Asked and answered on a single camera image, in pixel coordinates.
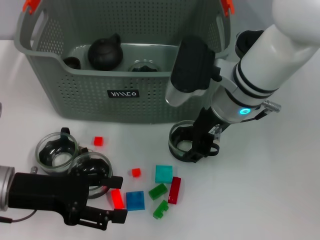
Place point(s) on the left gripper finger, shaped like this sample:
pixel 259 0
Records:
pixel 118 216
pixel 115 182

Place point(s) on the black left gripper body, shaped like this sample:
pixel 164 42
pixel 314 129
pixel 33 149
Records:
pixel 40 192

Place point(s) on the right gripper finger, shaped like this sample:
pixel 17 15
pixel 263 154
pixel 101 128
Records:
pixel 200 150

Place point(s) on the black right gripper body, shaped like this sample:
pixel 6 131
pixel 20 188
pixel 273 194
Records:
pixel 206 125

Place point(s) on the glass teacup black sleeve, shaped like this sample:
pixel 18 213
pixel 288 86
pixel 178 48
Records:
pixel 180 145
pixel 56 152
pixel 90 160
pixel 143 67

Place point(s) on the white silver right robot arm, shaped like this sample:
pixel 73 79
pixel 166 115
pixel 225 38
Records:
pixel 262 62

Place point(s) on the grey perforated storage bin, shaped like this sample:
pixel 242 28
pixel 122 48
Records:
pixel 100 105

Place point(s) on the bright red rectangular brick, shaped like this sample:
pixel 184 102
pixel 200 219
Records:
pixel 117 198

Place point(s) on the blue square brick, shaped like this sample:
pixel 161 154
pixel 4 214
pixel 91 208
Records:
pixel 135 201

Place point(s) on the small red cube brick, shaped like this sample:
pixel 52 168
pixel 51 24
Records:
pixel 98 141
pixel 136 172

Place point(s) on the green L-shaped brick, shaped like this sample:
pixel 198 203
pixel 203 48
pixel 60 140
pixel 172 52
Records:
pixel 160 211

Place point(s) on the green rectangular brick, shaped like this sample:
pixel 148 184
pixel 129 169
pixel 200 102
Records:
pixel 157 192

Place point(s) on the teal square brick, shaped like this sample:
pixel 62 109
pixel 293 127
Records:
pixel 163 174

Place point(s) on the dark red long brick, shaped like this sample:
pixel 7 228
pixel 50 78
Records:
pixel 175 190

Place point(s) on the black clay teapot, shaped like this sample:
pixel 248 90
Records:
pixel 105 53

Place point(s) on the small black clay cup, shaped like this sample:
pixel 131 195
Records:
pixel 72 62

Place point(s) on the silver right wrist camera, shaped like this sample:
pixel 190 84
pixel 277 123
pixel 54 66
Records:
pixel 192 67

